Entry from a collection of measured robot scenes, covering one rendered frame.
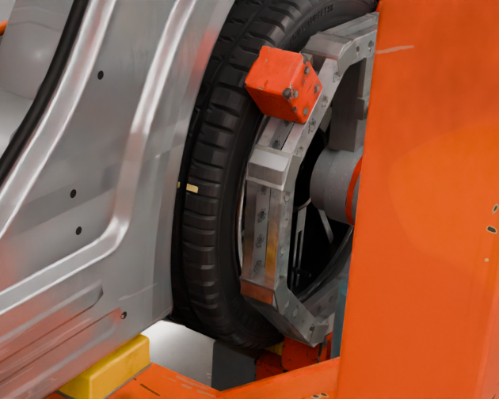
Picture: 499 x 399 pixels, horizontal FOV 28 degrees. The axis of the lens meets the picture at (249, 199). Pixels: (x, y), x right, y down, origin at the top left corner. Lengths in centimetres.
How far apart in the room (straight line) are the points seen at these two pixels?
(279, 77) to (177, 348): 148
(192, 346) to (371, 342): 174
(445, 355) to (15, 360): 51
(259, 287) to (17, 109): 45
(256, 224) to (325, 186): 20
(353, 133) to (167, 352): 126
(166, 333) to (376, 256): 186
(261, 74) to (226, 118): 9
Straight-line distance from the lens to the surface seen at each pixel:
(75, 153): 124
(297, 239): 179
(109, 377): 141
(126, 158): 131
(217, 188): 146
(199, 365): 271
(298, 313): 163
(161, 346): 278
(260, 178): 146
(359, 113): 161
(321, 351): 178
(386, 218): 100
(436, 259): 99
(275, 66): 142
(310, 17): 158
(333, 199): 165
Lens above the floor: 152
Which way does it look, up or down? 24 degrees down
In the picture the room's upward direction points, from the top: 4 degrees clockwise
